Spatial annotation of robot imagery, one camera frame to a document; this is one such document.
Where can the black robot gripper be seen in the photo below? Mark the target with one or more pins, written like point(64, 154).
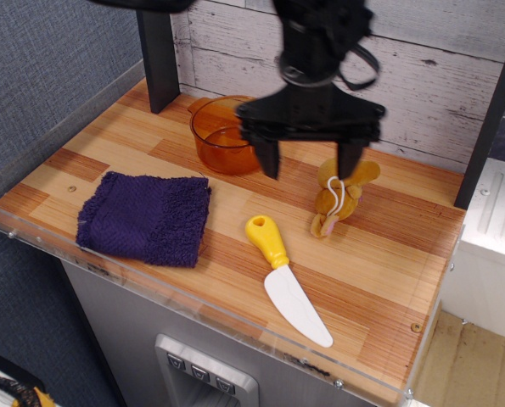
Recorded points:
point(306, 111)

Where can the yellow plush bunny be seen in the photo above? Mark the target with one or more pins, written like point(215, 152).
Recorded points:
point(339, 198)

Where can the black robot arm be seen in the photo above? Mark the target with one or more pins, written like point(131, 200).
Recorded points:
point(317, 35)

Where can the purple towel napkin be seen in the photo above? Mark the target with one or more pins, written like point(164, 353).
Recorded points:
point(160, 221)

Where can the orange transparent plastic pot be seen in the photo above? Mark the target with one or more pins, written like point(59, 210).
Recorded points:
point(217, 135)

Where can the white ribbed appliance right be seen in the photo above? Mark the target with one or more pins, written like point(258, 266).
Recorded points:
point(474, 286)

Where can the clear acrylic edge guard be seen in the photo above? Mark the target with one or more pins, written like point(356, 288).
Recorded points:
point(64, 124)

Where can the grey toy fridge cabinet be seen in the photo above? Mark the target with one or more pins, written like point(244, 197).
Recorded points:
point(126, 325)

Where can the silver dispenser button panel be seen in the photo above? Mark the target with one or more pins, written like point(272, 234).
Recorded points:
point(193, 378)

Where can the yellow object bottom left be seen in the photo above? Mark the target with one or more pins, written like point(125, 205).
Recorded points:
point(44, 400)

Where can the yellow handled white toy knife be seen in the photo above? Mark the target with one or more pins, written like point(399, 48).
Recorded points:
point(281, 285)

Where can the dark vertical post left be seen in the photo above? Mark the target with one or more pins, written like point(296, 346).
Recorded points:
point(159, 59)

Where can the dark vertical post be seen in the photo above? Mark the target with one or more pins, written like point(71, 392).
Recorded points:
point(159, 59)
point(483, 144)

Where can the dark vertical post right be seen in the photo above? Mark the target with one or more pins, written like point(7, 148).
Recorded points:
point(483, 144)

